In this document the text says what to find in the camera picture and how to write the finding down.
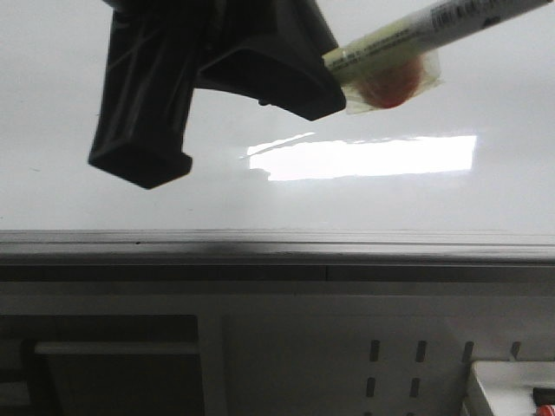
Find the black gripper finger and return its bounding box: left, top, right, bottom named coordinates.
left=88, top=8, right=214, bottom=189
left=199, top=1, right=346, bottom=120

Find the white whiteboard marker with tape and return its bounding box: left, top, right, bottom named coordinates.
left=323, top=1, right=548, bottom=114

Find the grey perforated pegboard panel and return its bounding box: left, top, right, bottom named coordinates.
left=223, top=315, right=554, bottom=415

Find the white plastic marker tray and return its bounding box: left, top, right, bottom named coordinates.
left=460, top=361, right=554, bottom=415

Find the black marker in tray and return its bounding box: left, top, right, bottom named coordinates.
left=532, top=387, right=555, bottom=407

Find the red capped marker in tray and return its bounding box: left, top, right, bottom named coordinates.
left=535, top=404, right=555, bottom=416

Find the white whiteboard with grey frame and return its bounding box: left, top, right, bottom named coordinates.
left=1, top=1, right=554, bottom=283

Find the dark shelf bracket with bar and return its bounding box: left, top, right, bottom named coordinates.
left=1, top=315, right=206, bottom=415

